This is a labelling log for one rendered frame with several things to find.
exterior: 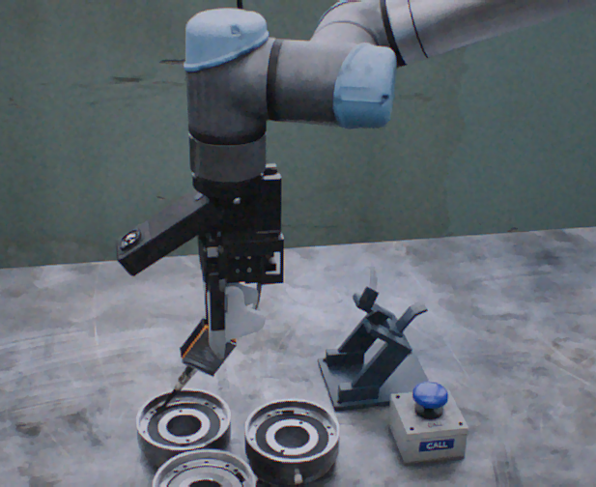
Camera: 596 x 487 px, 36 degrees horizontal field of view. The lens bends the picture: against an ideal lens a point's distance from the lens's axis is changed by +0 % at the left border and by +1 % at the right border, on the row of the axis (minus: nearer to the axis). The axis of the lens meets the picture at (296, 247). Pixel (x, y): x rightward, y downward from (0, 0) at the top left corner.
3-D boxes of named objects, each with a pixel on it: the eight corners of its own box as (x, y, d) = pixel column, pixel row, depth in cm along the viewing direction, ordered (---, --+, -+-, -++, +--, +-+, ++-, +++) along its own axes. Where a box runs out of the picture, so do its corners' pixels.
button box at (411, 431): (404, 466, 103) (408, 431, 101) (387, 424, 109) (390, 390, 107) (473, 458, 104) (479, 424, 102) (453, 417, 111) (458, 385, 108)
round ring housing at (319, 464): (241, 428, 108) (241, 401, 106) (330, 422, 109) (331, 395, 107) (248, 494, 99) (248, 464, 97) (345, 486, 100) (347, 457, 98)
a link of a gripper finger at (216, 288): (227, 336, 95) (224, 257, 91) (212, 337, 94) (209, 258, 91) (221, 315, 99) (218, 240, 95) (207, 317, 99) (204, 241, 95)
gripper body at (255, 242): (283, 290, 95) (285, 185, 89) (200, 298, 93) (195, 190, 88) (271, 254, 101) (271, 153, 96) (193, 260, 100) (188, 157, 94)
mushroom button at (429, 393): (414, 437, 103) (418, 402, 101) (405, 415, 107) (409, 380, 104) (449, 434, 104) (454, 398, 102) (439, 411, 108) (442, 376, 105)
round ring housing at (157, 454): (119, 444, 105) (116, 416, 103) (190, 403, 112) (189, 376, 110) (178, 493, 99) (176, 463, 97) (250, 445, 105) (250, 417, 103)
